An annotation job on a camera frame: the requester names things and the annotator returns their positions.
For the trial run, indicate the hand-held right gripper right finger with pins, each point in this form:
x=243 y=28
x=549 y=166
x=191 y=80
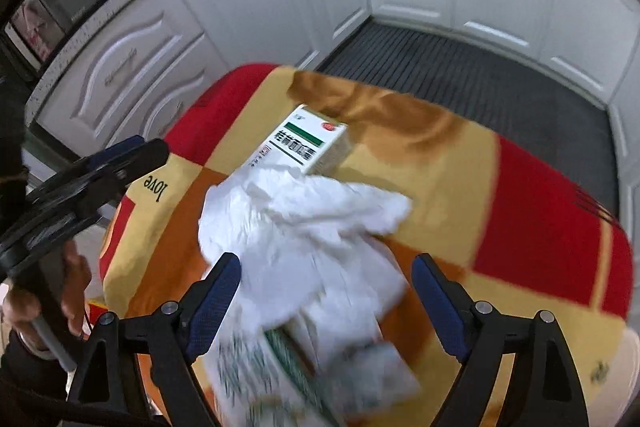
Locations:
x=440 y=302

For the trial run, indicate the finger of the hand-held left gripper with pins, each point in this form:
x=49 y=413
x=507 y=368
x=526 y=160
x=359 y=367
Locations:
x=110 y=154
x=135 y=162

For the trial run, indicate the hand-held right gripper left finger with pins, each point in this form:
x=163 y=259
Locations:
x=212 y=307

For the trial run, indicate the white box green labels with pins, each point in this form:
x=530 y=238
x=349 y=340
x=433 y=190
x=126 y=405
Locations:
x=260 y=382

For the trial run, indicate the white tissue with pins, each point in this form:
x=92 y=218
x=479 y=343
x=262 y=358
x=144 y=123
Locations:
x=300 y=227

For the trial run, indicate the green white medicine box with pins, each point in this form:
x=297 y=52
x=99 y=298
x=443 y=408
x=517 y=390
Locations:
x=300 y=137

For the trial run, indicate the person's left forearm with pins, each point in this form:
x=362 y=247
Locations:
x=25 y=374

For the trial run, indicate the person's left hand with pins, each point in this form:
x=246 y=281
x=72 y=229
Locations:
x=77 y=287

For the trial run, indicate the printed blanket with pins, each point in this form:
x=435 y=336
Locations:
x=525 y=217

